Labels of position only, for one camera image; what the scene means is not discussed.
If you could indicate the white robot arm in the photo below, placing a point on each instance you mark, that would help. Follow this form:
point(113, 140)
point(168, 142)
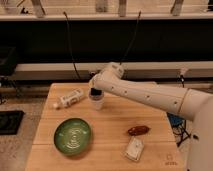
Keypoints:
point(190, 104)

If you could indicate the white plastic bottle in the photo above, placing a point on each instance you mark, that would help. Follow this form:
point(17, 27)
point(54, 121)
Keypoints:
point(69, 99)

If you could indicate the blue stool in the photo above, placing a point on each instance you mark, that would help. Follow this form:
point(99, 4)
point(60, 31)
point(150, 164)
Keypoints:
point(179, 124)

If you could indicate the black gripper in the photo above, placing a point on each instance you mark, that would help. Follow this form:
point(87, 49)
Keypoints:
point(95, 92)

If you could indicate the brown chocolate bar wrapper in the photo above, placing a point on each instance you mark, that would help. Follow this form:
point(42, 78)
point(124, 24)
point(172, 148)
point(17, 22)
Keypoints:
point(138, 130)

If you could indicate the white rectangular eraser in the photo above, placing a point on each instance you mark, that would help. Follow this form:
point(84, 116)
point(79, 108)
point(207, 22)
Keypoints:
point(134, 149)

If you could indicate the green ceramic bowl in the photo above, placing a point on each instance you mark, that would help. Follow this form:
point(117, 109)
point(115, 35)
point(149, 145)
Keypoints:
point(72, 136)

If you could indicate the black floor mat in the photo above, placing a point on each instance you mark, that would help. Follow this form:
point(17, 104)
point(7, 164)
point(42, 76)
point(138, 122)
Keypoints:
point(10, 122)

